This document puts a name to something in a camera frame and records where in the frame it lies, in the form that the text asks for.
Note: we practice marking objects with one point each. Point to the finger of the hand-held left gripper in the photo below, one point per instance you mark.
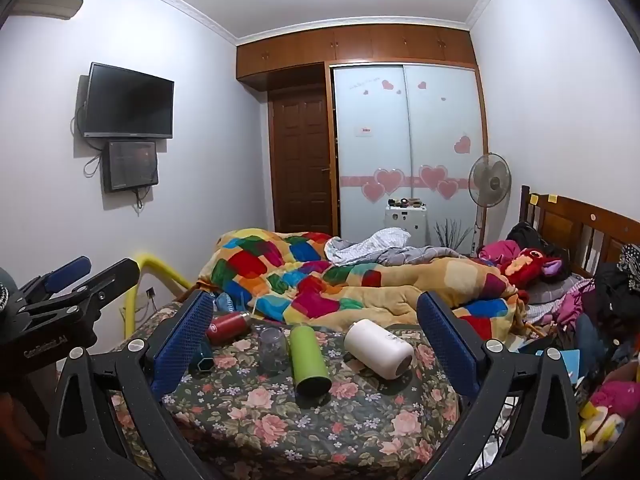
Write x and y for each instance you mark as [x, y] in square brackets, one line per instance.
[112, 280]
[67, 271]

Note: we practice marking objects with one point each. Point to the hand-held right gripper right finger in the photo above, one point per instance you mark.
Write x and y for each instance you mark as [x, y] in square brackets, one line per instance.
[447, 342]

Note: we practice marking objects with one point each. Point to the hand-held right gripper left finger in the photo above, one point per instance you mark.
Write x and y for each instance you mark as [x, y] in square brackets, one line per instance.
[182, 340]

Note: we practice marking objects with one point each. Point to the dark teal hexagonal cup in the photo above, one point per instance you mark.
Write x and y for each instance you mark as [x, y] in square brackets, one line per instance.
[204, 360]

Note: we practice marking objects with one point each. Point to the red bottle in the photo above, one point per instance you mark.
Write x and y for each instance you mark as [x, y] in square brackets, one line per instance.
[229, 327]

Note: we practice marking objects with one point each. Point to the white cup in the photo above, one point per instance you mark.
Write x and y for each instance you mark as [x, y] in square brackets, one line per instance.
[375, 347]

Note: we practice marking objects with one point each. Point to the clear glass cup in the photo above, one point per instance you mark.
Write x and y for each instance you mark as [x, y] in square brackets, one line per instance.
[273, 350]

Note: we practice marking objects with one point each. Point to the green cup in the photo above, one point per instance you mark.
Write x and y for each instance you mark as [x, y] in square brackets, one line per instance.
[309, 360]

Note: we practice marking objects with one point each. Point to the grey crumpled quilt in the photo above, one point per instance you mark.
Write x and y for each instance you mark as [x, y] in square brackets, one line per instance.
[400, 252]

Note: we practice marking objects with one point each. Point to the dried plant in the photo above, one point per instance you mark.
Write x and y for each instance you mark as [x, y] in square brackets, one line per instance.
[452, 237]

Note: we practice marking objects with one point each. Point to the pink cloth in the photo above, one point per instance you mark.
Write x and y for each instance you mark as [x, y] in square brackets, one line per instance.
[500, 251]

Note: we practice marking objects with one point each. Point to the red plush toy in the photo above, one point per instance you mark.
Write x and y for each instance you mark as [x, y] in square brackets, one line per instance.
[525, 265]

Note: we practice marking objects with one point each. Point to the white appliance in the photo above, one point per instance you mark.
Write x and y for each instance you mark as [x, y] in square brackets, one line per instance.
[406, 225]

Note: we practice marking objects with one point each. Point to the black bag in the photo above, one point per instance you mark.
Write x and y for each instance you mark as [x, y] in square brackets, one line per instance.
[527, 237]

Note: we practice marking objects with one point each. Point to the colourful patchwork blanket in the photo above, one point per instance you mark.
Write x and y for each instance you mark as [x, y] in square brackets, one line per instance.
[310, 285]

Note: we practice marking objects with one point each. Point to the wooden headboard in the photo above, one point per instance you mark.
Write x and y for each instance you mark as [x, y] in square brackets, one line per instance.
[570, 225]

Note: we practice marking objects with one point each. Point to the standing fan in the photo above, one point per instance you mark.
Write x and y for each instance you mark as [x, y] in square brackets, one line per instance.
[489, 177]

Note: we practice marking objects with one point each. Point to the yellow and white toy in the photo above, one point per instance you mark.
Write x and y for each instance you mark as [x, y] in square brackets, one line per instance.
[600, 427]

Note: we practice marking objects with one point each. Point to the black clothing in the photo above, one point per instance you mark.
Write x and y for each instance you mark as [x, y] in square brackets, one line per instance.
[617, 295]

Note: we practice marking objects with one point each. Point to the pink plush toy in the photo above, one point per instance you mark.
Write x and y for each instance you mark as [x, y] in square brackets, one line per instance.
[617, 395]

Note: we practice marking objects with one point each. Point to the patterned scarf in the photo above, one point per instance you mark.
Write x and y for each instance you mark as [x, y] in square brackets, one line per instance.
[631, 260]

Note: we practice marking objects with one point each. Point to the brown wooden door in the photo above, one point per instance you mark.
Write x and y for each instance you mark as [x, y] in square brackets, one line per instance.
[300, 160]

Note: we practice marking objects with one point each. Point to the wooden wardrobe with heart stickers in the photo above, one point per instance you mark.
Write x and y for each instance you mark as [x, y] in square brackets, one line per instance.
[380, 125]

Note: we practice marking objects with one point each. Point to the air conditioner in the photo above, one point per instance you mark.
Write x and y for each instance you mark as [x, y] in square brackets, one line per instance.
[50, 4]

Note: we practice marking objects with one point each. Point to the yellow bent rail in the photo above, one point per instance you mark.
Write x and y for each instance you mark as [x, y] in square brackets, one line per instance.
[150, 265]

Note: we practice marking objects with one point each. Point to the small black wall monitor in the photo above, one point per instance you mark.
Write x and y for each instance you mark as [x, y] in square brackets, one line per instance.
[131, 165]

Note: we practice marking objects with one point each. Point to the black wall television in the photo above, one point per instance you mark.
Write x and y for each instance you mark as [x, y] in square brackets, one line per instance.
[129, 101]

